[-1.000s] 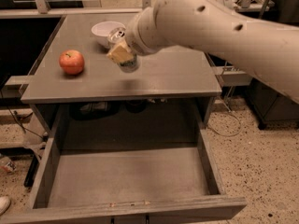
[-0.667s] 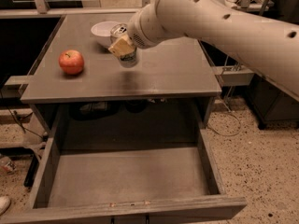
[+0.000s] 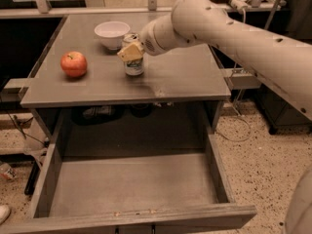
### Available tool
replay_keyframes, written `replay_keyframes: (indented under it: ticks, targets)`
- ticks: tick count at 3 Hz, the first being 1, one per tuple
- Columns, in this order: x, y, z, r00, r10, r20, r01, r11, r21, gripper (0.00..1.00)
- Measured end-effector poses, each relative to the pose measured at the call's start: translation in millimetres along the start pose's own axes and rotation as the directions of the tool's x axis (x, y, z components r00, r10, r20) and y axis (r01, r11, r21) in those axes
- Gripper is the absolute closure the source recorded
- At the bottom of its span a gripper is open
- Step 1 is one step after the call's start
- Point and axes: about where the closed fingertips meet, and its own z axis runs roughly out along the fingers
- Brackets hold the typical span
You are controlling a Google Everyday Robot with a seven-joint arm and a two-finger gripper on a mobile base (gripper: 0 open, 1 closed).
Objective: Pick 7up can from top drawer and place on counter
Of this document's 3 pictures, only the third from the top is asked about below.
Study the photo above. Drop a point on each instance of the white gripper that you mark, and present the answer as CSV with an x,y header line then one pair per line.
x,y
152,42

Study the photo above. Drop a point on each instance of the silver 7up soda can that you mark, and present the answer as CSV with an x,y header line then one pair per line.
x,y
134,67

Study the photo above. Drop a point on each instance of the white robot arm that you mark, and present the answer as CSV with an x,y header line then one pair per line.
x,y
279,62

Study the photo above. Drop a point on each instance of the grey counter cabinet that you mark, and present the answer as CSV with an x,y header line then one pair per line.
x,y
179,75

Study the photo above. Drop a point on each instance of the open grey drawer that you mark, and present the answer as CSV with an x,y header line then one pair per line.
x,y
157,175

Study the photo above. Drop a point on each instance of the white ceramic bowl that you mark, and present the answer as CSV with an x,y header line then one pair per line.
x,y
111,34

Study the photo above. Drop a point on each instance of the red apple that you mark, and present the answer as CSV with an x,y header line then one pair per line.
x,y
74,64

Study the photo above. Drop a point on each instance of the metal diagonal rod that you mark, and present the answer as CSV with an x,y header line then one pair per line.
x,y
273,7

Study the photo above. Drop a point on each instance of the dark cabinet right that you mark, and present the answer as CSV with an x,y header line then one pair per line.
x,y
277,111

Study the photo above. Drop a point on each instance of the plastic bottle on floor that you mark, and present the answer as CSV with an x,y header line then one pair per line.
x,y
6,171

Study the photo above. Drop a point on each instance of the white shoe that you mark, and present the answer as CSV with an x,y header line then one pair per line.
x,y
5,211

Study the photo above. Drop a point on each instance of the grey bracket block right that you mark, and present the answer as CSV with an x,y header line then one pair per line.
x,y
240,79

